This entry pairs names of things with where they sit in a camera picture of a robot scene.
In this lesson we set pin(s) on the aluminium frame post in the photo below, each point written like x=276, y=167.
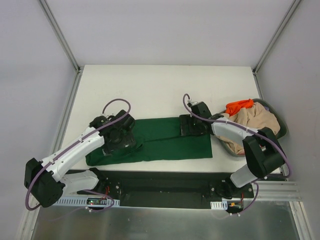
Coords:
x=276, y=35
x=59, y=34

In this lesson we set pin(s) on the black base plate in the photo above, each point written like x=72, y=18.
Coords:
x=154, y=189

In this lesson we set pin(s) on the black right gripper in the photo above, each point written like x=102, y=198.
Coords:
x=191, y=125

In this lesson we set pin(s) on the white cable duct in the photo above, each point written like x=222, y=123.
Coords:
x=92, y=202
x=219, y=205

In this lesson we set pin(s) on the green t shirt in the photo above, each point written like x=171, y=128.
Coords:
x=162, y=140

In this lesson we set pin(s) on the grey laundry basket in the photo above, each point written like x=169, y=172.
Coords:
x=268, y=107

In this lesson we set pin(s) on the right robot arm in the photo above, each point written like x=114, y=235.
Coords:
x=262, y=150

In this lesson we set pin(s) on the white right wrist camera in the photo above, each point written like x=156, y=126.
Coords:
x=192, y=103

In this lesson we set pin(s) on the left aluminium frame post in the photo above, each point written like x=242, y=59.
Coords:
x=59, y=34

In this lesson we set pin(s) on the front aluminium rail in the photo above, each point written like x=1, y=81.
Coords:
x=273, y=189

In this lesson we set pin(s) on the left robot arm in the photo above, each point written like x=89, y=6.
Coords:
x=47, y=180

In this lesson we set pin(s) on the left white cable duct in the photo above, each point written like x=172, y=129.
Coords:
x=92, y=202

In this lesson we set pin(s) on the right white cable duct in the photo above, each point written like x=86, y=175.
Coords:
x=219, y=205

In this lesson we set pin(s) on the beige t shirt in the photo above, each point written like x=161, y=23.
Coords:
x=255, y=117

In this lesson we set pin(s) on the orange t shirt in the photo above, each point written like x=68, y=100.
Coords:
x=233, y=108

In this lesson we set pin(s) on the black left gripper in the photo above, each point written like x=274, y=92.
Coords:
x=126, y=146

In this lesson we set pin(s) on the right aluminium frame post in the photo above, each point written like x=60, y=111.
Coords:
x=276, y=35

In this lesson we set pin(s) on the left aluminium side rail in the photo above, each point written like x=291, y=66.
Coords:
x=66, y=113

